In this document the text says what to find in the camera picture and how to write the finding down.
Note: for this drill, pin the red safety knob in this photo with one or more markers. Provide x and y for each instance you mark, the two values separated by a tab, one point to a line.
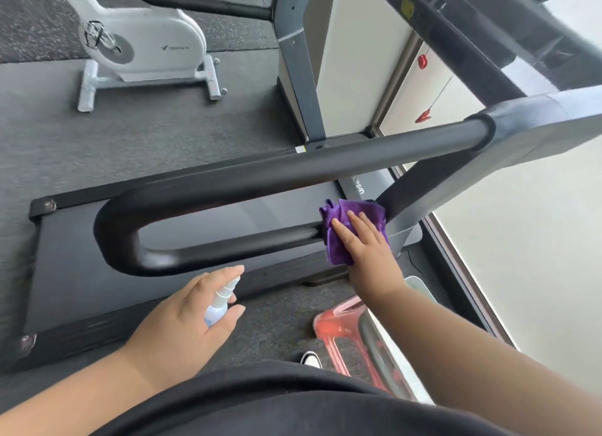
423	60

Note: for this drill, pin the person's right forearm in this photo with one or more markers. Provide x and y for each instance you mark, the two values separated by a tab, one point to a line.
470	365

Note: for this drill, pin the black treadmill handrail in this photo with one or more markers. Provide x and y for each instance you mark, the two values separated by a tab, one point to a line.
197	5
282	172

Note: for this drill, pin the white exercise bike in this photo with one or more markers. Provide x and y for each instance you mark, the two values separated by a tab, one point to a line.
155	40

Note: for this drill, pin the person's right sneaker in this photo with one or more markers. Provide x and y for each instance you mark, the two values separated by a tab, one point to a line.
310	359

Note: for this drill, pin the white spray bottle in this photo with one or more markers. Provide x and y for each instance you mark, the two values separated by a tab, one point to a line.
214	313

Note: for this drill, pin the black shirt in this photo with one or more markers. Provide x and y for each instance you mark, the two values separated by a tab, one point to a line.
282	403

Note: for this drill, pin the grey treadmill base with uprights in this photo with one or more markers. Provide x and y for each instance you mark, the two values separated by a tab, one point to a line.
70	285

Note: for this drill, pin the person's left hand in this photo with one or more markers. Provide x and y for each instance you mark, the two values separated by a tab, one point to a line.
178	341

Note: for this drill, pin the purple microfibre cloth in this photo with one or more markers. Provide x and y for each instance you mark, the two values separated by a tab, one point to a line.
362	207

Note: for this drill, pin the person's right hand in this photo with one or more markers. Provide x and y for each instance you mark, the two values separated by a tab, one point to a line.
376	266

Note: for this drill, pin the white plastic tub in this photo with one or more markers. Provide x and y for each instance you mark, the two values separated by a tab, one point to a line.
414	384

